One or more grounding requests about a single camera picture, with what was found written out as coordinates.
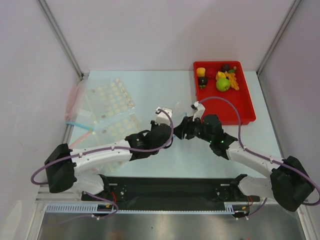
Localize blue zipper clear bag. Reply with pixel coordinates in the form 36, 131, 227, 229
169, 101, 187, 128

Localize green toy apple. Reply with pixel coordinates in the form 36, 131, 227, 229
216, 78, 231, 92

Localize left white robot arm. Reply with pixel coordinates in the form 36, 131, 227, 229
44, 120, 173, 200

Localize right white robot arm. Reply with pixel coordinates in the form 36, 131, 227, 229
174, 114, 316, 212

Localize dotted clear zip bag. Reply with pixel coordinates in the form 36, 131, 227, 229
83, 76, 143, 173

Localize red plastic tray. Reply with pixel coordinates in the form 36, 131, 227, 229
193, 60, 256, 125

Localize dark mangosteen toy front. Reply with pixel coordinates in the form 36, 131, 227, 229
197, 76, 208, 89

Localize dark mangosteen toy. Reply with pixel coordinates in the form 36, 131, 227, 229
221, 63, 231, 73
197, 76, 208, 89

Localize yellow toy fruit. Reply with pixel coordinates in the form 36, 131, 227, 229
196, 67, 206, 77

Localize red toy fruit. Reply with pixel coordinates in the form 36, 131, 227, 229
205, 68, 217, 79

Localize orange toy fruit pieces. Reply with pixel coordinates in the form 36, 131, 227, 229
215, 71, 240, 91

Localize dark mangosteen toy back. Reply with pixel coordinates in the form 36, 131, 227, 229
221, 63, 231, 73

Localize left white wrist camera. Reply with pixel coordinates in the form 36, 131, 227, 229
154, 107, 173, 126

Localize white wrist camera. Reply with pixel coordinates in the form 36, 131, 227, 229
191, 101, 206, 122
154, 107, 173, 126

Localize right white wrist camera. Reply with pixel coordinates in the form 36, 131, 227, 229
191, 101, 206, 122

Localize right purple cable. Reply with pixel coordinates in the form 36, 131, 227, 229
198, 96, 320, 221

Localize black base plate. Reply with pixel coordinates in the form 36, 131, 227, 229
81, 176, 261, 211

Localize white slotted cable duct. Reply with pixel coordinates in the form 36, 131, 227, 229
45, 203, 240, 215

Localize aluminium frame rail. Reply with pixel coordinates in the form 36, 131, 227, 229
34, 182, 308, 208

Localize right corner aluminium post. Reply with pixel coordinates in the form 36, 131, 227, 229
256, 0, 304, 78

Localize corner aluminium post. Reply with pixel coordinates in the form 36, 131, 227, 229
36, 0, 84, 81
256, 0, 304, 78

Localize left corner aluminium post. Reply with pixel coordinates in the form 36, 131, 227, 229
36, 0, 84, 81

